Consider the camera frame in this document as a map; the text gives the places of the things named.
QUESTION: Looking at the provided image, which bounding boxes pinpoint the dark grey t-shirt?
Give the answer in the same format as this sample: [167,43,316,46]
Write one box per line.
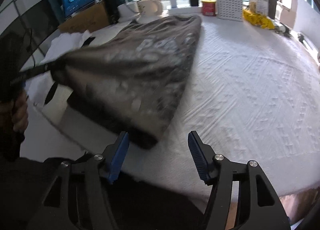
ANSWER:
[51,15,202,149]

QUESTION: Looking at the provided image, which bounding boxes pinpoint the person left hand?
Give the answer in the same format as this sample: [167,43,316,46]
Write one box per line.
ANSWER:
[12,89,29,133]

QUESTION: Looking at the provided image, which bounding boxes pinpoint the white garment black trim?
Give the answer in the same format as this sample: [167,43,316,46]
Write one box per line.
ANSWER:
[27,31,94,109]

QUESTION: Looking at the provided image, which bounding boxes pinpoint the brown cardboard box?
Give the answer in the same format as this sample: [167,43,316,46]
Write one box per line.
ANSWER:
[58,2,110,33]

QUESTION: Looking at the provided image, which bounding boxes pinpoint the white power strip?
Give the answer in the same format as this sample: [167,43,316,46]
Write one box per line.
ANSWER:
[168,6,202,15]

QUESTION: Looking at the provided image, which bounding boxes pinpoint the yellow duck snack bag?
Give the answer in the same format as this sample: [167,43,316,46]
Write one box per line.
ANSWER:
[242,9,275,30]

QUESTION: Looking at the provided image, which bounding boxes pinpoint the red tin can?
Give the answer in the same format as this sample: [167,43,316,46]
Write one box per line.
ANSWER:
[201,0,216,17]

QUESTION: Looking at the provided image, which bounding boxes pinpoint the keys and black pouch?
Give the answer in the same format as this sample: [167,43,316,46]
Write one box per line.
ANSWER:
[274,21,292,38]

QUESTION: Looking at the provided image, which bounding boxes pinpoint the cream cartoon mug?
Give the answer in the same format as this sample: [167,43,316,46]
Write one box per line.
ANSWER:
[137,0,163,17]

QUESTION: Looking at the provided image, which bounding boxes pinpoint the small dark figurine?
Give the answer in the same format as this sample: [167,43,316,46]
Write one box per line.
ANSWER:
[298,32,305,44]

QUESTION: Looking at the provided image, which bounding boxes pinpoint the white perforated plastic basket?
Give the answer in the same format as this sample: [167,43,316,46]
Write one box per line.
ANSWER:
[217,0,243,21]

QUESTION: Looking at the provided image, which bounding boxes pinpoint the white usb charger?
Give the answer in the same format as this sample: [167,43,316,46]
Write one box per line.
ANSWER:
[169,0,177,8]

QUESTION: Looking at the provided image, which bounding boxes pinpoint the clear jar white lid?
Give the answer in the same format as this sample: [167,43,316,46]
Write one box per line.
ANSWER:
[249,0,269,16]

